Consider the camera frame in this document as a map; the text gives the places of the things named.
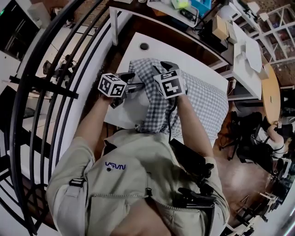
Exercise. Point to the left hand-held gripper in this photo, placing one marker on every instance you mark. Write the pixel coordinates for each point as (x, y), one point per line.
(113, 87)

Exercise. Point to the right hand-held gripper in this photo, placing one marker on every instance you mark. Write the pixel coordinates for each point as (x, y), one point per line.
(171, 86)

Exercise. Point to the white pillow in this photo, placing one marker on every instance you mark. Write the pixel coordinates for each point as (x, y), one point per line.
(139, 101)

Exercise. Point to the grey checked pillowcase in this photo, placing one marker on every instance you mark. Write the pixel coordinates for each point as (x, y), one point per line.
(202, 101)

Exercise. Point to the person's left forearm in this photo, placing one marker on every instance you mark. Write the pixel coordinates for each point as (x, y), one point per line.
(92, 124)

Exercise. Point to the white work table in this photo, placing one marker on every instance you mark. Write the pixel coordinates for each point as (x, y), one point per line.
(159, 52)

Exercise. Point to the dark-topped white-framed table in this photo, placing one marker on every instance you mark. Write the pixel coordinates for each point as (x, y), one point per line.
(214, 54)

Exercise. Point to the black flat box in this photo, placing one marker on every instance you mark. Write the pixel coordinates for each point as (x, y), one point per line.
(212, 43)

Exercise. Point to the black pouch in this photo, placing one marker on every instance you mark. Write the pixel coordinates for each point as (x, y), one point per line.
(187, 15)

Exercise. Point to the white plastic tray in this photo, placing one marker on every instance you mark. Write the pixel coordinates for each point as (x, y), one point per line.
(166, 9)

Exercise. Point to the black metal railing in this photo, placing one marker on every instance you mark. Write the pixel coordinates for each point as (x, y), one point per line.
(69, 94)

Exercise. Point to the neon yellow cloth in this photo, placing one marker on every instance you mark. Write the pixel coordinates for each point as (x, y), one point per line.
(181, 3)

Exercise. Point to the small closed cardboard box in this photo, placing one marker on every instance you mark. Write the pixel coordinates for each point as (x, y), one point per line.
(220, 27)

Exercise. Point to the white power adapter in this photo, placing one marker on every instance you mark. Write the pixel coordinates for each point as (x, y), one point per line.
(233, 84)

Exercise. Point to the blue plastic bin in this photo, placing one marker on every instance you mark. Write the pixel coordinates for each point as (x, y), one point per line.
(200, 7)

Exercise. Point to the grey rectangular box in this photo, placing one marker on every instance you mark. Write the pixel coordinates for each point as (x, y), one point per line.
(232, 33)

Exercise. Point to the white side table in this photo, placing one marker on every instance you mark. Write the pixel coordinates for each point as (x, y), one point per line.
(249, 78)

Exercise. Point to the white kettle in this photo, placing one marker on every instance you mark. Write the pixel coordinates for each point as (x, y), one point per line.
(228, 12)

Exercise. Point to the black clip-mounted screen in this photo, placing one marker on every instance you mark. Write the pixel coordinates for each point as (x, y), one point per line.
(189, 154)

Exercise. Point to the white paper sheet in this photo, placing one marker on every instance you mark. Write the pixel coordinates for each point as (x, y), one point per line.
(252, 53)

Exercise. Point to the black office chair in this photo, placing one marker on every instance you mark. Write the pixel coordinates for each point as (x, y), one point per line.
(239, 124)
(260, 156)

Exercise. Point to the open cardboard box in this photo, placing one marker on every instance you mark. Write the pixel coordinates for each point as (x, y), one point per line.
(264, 72)

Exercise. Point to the beige zip vest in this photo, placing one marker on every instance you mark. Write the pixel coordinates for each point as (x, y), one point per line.
(129, 184)

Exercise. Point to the round wooden table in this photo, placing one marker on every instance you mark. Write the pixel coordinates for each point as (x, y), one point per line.
(270, 92)

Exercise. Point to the white shelf unit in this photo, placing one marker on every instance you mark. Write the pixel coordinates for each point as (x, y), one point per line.
(280, 28)

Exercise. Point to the black cabinet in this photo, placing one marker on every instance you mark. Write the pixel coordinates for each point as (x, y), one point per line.
(16, 30)

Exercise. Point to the person's bare chest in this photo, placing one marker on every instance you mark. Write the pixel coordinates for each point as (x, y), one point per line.
(140, 221)

